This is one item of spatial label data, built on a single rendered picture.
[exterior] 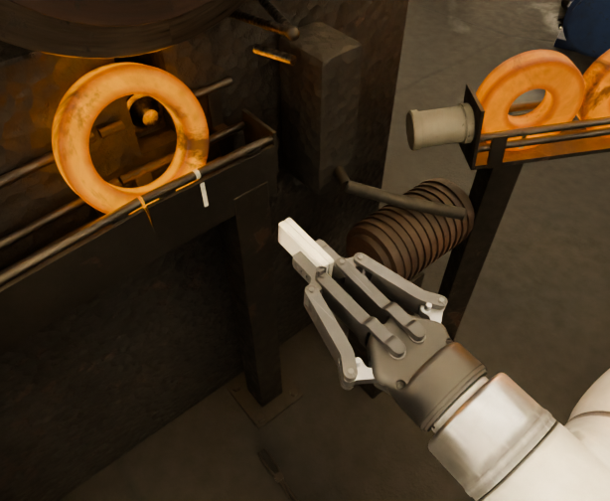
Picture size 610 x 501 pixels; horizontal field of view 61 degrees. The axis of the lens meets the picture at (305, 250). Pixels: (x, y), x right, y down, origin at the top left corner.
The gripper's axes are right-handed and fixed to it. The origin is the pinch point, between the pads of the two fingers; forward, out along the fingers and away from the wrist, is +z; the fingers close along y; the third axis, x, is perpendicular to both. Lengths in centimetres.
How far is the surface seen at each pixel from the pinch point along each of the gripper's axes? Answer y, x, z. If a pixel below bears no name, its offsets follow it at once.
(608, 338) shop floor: 82, -72, -28
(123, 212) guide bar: -10.6, -5.2, 20.1
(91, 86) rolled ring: -7.8, 6.6, 27.3
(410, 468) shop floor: 20, -73, -18
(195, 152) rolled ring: 1.0, -4.1, 22.9
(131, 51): -4.8, 12.7, 21.5
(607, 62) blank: 53, 3, -1
